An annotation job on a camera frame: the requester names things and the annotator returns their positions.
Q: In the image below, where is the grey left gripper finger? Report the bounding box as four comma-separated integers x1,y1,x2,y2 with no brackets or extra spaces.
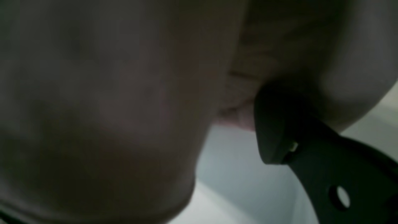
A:
253,86,398,224

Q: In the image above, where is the mauve brown T-shirt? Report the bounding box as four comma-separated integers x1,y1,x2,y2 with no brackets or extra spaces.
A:
1,0,397,224

